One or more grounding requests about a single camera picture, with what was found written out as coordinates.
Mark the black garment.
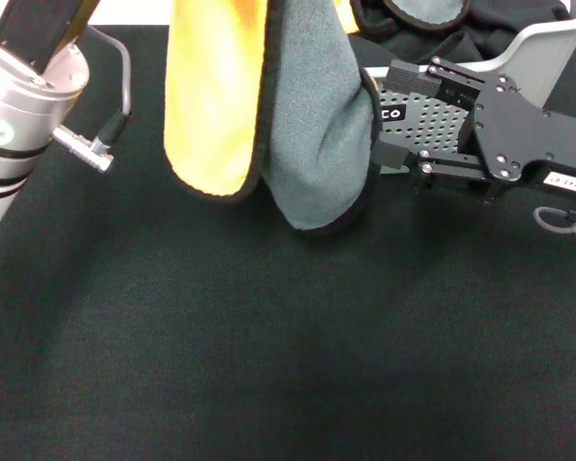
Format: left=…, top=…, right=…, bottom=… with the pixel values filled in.
left=349, top=0, right=576, bottom=66

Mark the grey cloth with black edging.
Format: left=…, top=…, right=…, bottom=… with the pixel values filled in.
left=381, top=0, right=469, bottom=26

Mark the grey perforated storage box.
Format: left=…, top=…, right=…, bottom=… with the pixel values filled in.
left=362, top=9, right=576, bottom=177

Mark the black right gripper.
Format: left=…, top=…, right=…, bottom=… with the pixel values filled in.
left=374, top=56, right=576, bottom=201

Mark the left arm cable with connector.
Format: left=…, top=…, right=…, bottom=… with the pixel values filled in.
left=52, top=26, right=133, bottom=172

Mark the arm cable with connector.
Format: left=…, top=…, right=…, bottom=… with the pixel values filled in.
left=52, top=26, right=133, bottom=172
left=532, top=184, right=576, bottom=236

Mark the grey and yellow towel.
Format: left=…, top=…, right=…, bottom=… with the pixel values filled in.
left=162, top=0, right=383, bottom=239

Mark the black tablecloth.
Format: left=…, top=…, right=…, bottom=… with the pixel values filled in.
left=0, top=23, right=576, bottom=461

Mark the right arm cable with connector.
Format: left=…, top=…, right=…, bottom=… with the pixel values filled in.
left=532, top=184, right=576, bottom=236

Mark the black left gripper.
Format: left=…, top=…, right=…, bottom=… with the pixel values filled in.
left=0, top=0, right=101, bottom=76

